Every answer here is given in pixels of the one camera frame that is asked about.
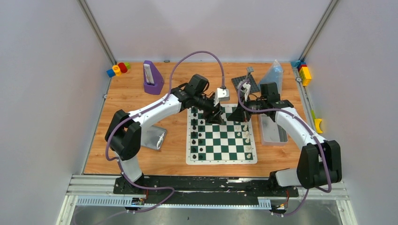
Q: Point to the dark grey lego baseplate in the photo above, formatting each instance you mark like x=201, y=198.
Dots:
x=254, y=86

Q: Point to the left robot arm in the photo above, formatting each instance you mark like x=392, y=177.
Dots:
x=125, y=132

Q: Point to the silver tin lid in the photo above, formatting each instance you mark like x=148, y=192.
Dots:
x=153, y=137

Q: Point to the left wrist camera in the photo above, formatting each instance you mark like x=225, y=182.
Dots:
x=221, y=95

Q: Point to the grey lego tower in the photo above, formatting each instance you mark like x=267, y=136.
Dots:
x=249, y=72

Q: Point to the yellow curved block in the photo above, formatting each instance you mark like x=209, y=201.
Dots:
x=317, y=122

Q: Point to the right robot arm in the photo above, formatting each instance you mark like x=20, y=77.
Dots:
x=319, y=164

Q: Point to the yellow wooden cylinder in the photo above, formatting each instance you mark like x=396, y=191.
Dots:
x=116, y=70

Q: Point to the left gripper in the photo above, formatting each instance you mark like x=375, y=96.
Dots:
x=212, y=108

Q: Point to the silver metal tin box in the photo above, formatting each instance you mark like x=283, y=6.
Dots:
x=271, y=134

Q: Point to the green white chess board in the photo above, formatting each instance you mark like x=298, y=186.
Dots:
x=230, y=143

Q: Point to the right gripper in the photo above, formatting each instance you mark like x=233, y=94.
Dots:
x=241, y=114

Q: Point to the blue wooden block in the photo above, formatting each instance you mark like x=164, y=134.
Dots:
x=110, y=73

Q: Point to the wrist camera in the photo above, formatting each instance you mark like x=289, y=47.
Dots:
x=243, y=90
x=221, y=95

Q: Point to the red wooden cylinder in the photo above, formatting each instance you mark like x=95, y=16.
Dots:
x=123, y=67

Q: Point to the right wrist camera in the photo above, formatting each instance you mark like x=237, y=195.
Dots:
x=243, y=90

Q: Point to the blue plastic bag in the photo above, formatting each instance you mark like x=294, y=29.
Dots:
x=274, y=74

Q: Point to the purple metronome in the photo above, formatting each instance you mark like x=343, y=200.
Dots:
x=153, y=80

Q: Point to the colourful lego brick stack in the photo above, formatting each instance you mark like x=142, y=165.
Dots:
x=303, y=71

